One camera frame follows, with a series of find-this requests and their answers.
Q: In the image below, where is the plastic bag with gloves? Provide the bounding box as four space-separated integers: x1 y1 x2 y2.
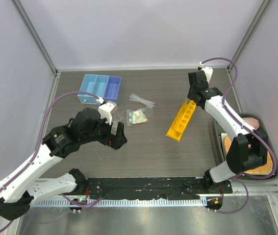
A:
126 109 148 126

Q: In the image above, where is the yellow test tube rack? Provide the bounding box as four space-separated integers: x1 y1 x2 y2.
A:
166 100 197 141

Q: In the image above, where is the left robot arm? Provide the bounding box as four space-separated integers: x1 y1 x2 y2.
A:
0 108 127 221

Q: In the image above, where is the white slotted cable duct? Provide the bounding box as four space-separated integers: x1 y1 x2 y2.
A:
34 197 207 208

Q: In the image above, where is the dark grey tray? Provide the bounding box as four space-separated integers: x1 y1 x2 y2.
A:
213 113 278 182

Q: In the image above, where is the blue three-compartment organizer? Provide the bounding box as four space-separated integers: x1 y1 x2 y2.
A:
79 74 121 104

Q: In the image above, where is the small clear glass beaker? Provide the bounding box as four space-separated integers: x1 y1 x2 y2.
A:
111 122 118 135

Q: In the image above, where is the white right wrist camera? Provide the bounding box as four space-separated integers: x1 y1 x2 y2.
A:
198 62 213 83

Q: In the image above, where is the larger clear glass beaker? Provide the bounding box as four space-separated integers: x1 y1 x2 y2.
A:
112 110 126 123

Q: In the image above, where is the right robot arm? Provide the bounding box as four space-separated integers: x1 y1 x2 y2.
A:
187 70 269 193

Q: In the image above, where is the pink paper cup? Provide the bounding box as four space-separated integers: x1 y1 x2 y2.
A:
243 117 260 131

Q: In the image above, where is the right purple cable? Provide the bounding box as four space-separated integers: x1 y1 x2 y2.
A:
201 57 277 213

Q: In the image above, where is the clear plastic pipettes bundle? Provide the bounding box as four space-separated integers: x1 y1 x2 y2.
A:
129 93 155 109

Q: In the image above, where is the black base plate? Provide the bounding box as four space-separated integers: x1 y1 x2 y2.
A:
58 176 232 200

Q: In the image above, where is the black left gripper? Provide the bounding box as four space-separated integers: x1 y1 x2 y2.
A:
81 115 127 149

